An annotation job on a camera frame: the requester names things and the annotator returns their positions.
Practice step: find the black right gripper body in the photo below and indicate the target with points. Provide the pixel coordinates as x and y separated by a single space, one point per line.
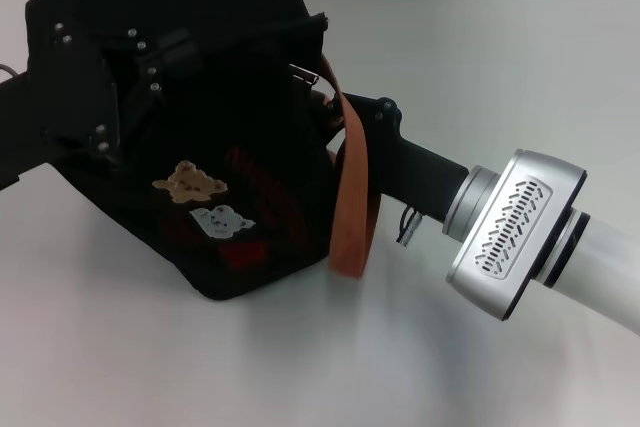
415 167

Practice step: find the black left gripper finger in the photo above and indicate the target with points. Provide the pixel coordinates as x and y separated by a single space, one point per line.
175 42
182 64

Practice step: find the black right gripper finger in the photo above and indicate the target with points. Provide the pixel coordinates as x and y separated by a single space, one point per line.
362 100

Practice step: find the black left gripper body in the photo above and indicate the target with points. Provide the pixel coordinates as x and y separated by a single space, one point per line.
60 107

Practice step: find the silver zipper pull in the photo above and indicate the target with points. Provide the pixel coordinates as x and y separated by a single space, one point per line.
305 74

